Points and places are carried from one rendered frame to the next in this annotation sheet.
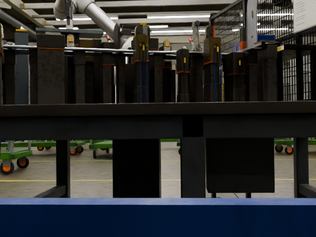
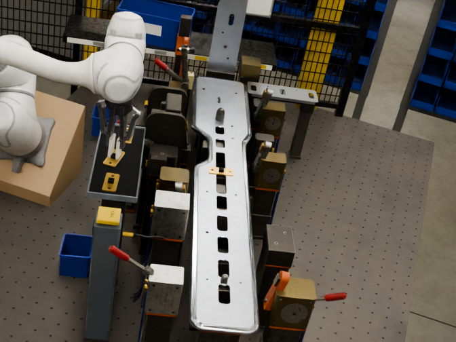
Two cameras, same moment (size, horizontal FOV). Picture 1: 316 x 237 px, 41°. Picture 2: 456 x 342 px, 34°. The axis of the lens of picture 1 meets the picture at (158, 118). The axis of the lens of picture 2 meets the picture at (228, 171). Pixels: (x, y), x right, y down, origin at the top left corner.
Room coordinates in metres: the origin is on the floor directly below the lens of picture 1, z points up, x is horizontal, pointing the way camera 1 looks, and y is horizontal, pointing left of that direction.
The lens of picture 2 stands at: (1.83, 2.24, 2.43)
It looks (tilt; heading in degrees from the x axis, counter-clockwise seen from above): 34 degrees down; 278
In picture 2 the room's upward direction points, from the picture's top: 11 degrees clockwise
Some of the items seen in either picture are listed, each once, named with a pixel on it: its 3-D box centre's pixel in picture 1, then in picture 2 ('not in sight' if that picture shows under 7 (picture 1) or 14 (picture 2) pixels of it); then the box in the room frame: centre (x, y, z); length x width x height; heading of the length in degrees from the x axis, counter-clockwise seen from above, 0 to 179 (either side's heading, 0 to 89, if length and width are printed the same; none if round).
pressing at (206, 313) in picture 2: (117, 52); (222, 176); (2.12, 0.20, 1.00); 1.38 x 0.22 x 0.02; 106
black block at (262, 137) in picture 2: (184, 80); (260, 169); (2.03, -0.13, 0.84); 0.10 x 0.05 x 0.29; 16
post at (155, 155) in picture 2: (96, 76); (152, 204); (2.32, 0.33, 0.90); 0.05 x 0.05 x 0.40; 16
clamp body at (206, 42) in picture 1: (213, 74); (269, 144); (2.04, -0.27, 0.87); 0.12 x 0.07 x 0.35; 16
